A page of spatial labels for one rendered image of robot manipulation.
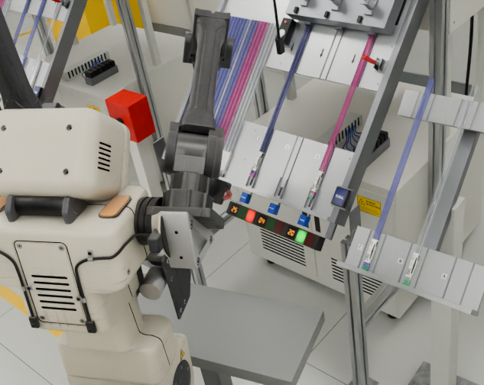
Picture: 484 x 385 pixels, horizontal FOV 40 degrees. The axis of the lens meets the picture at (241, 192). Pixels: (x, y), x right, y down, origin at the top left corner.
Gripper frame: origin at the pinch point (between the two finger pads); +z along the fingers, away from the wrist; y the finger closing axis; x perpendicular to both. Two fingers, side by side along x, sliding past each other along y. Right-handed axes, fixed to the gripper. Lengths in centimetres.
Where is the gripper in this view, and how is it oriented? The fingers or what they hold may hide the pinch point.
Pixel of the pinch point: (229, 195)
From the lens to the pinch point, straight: 193.4
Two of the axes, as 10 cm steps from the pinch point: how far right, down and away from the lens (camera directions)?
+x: -3.6, 9.3, -0.1
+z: 5.7, 2.2, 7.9
